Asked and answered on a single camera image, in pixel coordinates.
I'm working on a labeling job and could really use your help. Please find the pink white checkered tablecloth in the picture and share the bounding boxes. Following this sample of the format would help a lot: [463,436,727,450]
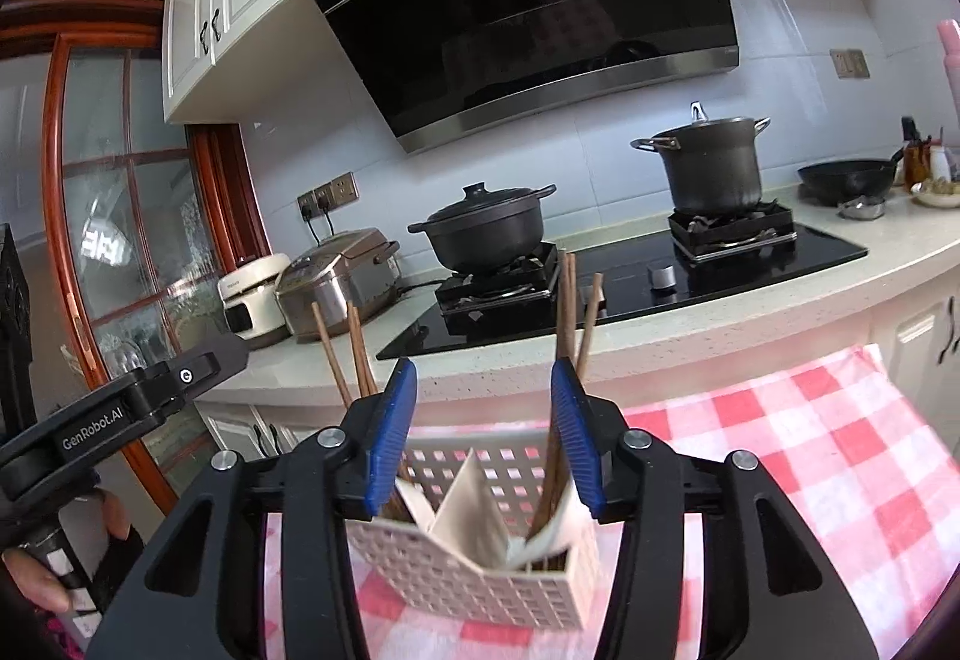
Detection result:
[262,343,960,660]

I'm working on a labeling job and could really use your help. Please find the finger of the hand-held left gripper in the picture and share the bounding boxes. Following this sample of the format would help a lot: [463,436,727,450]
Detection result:
[112,336,252,427]

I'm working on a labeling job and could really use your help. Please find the speckled kitchen countertop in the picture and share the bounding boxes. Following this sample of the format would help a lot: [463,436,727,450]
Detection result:
[191,180,960,406]

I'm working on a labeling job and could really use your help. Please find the white perforated plastic basket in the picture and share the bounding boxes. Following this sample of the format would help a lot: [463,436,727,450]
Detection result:
[346,424,601,631]

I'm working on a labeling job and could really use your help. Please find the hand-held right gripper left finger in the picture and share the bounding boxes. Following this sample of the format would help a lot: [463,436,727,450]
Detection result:
[88,358,419,660]

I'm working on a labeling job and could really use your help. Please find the dark sauce bottle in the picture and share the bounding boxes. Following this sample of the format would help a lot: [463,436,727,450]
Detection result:
[902,116,931,192]

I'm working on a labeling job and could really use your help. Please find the black glass gas cooktop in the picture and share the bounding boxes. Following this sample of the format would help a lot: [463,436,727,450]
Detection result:
[375,202,869,361]

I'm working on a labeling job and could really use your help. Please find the black range hood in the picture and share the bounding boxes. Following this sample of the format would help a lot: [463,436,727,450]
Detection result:
[289,0,741,155]

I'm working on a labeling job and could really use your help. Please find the black casserole pot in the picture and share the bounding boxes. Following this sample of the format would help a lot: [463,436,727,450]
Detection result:
[407,182,557,275]

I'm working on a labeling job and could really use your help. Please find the wall switch plate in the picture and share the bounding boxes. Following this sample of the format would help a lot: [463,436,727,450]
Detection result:
[830,49,871,80]

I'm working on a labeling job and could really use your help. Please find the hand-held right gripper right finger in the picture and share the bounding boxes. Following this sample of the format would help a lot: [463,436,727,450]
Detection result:
[550,358,878,660]

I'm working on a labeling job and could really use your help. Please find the silver rice cooker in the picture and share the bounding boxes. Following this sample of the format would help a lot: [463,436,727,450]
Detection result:
[274,227,402,344]

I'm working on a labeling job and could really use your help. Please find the black wok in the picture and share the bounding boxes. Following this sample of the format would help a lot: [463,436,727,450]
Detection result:
[797,150,905,207]

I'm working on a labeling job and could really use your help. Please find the wall power outlet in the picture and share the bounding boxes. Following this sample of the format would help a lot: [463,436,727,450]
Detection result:
[298,171,359,216]

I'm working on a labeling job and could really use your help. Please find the red wooden glass door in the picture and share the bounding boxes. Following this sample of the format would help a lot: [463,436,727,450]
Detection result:
[0,0,271,526]

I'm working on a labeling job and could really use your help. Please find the light brown wooden chopstick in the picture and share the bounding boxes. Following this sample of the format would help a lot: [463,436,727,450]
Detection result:
[310,301,361,410]
[345,304,382,398]
[574,272,605,372]

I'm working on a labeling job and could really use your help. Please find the pink thermos flask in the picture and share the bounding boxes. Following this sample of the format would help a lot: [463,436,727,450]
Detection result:
[937,19,960,98]

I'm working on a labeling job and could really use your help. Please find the white countertop cooker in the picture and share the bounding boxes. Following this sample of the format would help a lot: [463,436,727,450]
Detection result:
[217,253,293,350]

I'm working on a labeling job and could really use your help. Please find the person's left hand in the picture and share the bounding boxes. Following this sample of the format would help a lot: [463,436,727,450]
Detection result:
[0,489,134,614]

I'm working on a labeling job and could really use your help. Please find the black stock pot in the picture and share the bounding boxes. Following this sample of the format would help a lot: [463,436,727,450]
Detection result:
[630,101,771,216]

